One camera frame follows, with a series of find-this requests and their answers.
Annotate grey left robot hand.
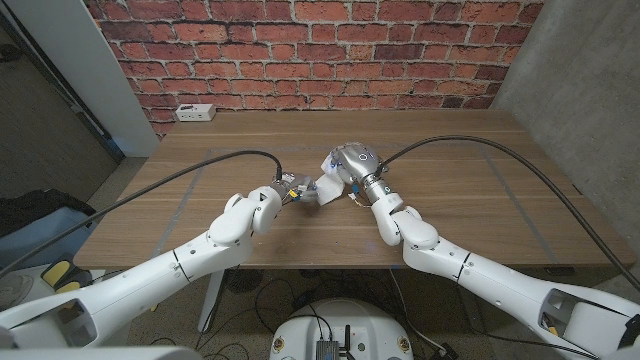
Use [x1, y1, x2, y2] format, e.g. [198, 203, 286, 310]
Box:
[269, 172, 321, 206]

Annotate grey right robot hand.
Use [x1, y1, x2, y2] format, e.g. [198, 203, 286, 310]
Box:
[322, 142, 394, 205]

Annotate white cloth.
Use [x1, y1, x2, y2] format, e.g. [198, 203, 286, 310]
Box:
[314, 152, 347, 207]

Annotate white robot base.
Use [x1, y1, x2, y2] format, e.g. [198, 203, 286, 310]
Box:
[268, 297, 415, 360]

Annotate red brick print backdrop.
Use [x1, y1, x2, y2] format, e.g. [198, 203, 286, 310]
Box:
[82, 0, 546, 139]

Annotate white power strip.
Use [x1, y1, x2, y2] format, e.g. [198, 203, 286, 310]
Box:
[174, 103, 217, 123]

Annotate white table leg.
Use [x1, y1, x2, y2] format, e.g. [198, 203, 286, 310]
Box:
[197, 269, 226, 334]

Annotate small grey electronics box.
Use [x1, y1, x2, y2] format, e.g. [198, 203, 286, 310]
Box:
[314, 338, 341, 360]

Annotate grey table leg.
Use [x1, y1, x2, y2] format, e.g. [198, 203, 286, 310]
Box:
[452, 294, 486, 335]

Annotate white partition panel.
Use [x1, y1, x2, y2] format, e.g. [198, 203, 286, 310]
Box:
[4, 0, 160, 158]

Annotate yellow and black pads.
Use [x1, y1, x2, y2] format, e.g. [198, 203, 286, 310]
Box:
[39, 258, 94, 295]

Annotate white robot torso edge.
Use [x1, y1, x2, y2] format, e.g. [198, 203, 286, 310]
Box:
[0, 346, 204, 360]

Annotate blue storage container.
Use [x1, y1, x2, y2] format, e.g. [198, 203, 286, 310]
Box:
[0, 206, 97, 274]

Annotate black cloth bag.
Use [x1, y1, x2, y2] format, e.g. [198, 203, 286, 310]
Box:
[0, 188, 97, 236]

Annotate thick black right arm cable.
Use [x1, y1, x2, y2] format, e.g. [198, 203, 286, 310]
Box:
[376, 134, 640, 292]

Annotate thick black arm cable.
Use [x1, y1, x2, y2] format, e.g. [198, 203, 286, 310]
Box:
[0, 149, 284, 277]
[376, 134, 640, 292]

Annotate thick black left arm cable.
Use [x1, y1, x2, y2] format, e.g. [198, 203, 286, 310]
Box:
[0, 149, 284, 277]

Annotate white floor cable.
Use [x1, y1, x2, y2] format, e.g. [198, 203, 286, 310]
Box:
[388, 269, 446, 354]

